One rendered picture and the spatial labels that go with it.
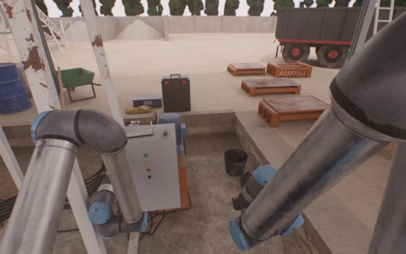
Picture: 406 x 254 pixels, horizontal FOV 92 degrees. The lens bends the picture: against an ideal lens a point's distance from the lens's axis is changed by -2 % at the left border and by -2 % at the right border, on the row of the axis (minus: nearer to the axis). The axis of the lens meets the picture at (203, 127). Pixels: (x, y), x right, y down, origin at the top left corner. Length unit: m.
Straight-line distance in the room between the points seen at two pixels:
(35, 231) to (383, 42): 0.72
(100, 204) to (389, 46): 1.03
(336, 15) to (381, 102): 8.89
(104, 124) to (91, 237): 0.70
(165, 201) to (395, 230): 1.35
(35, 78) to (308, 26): 8.73
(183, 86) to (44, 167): 3.23
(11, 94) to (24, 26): 4.36
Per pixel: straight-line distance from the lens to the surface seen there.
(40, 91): 1.00
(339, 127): 0.31
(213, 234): 2.30
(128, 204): 0.97
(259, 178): 0.71
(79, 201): 1.15
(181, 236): 2.29
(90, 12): 1.78
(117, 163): 0.80
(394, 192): 0.46
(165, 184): 1.49
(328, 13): 9.12
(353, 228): 2.29
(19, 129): 4.57
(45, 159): 0.71
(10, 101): 5.36
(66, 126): 0.74
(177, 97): 3.81
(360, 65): 0.28
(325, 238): 2.10
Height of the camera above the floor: 1.89
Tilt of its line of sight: 27 degrees down
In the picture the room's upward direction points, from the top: straight up
